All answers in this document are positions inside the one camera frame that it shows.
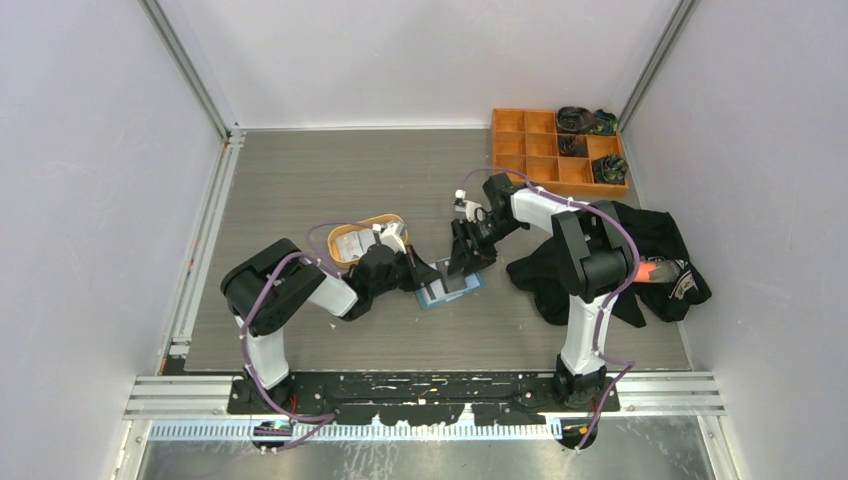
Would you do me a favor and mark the green black rolled sock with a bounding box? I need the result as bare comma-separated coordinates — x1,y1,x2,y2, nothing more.
591,154,629,185

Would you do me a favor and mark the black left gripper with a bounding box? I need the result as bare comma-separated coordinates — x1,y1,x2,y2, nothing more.
370,244,440,298

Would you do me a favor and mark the black sock in compartment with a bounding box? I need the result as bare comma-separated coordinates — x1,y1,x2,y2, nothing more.
557,135,589,158

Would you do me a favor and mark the orange oval plastic tray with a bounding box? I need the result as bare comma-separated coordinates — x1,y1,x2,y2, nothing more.
327,213,409,269

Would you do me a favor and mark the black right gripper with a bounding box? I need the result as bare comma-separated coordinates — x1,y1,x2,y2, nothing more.
447,214,523,278

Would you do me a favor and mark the dark rolled sock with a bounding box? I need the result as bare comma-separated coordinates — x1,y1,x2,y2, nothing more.
555,106,597,135

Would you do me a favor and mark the black card with gold chip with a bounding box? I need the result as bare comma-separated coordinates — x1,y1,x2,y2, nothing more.
443,271,468,294

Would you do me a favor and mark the blue leather card holder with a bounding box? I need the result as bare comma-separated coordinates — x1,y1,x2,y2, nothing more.
415,258,484,310

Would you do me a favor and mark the black t-shirt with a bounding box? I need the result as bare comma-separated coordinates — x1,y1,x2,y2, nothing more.
506,201,712,328

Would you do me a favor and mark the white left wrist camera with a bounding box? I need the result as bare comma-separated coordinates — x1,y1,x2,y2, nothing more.
372,221,407,254

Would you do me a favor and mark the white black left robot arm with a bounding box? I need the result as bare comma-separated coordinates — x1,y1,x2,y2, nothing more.
220,238,441,413

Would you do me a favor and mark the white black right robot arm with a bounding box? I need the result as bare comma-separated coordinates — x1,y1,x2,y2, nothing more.
448,169,639,411

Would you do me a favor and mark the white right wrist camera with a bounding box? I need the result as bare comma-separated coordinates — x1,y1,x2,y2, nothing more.
453,189,487,223

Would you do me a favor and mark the green patterned rolled sock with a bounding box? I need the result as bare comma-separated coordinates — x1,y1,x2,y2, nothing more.
590,109,619,136

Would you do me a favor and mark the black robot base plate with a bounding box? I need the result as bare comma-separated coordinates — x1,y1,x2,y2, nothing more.
269,372,620,426

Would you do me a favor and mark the aluminium frame rail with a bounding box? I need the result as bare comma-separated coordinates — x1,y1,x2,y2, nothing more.
124,372,726,448

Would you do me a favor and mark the silver VIP card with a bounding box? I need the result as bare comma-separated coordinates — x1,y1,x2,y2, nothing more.
334,230,374,262

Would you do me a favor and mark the white card with black stripe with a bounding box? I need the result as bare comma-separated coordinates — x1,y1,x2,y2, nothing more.
419,261,447,306

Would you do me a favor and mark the orange compartment organizer box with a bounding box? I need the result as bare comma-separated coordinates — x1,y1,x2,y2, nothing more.
491,108,629,198

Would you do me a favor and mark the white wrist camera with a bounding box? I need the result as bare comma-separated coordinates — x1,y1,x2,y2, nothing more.
372,221,407,254
453,189,487,223

